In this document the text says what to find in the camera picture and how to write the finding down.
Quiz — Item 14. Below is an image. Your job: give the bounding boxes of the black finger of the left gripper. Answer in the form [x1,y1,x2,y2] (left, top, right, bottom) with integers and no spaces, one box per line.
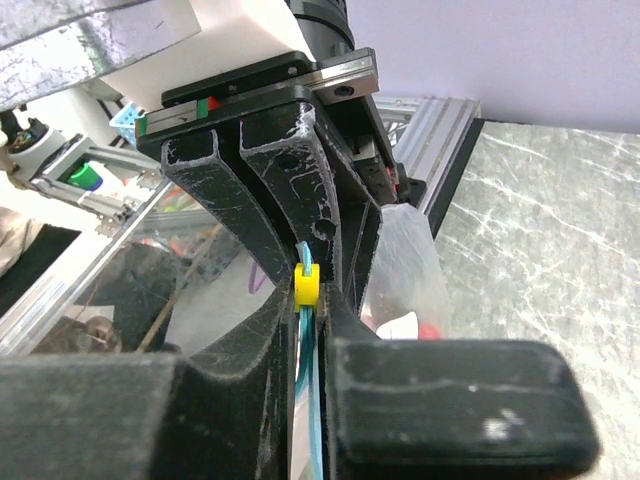
[240,102,341,281]
[161,130,292,283]

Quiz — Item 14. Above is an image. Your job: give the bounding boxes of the green capped bottle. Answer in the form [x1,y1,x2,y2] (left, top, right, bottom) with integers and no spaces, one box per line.
[67,162,103,191]

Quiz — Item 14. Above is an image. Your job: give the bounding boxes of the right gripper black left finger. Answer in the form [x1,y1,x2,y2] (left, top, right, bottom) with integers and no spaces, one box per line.
[1,281,295,479]

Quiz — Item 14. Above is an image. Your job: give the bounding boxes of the aluminium frame rail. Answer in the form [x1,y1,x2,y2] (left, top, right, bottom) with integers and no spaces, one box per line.
[374,95,484,236]

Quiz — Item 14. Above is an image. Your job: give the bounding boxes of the clear blue-zipper zip bag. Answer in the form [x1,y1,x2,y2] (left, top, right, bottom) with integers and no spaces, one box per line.
[292,204,454,480]

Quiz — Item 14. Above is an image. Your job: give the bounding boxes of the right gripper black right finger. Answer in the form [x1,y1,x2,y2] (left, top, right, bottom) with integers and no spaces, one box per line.
[319,285,600,479]

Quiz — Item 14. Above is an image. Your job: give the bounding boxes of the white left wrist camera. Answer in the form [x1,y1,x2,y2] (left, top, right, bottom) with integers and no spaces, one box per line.
[0,0,311,111]

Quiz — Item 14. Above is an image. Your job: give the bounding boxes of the blue perforated basket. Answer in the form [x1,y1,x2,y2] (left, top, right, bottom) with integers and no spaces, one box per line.
[109,102,144,146]

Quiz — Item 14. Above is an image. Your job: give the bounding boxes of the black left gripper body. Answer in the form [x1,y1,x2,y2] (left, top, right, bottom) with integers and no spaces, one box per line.
[134,0,401,206]

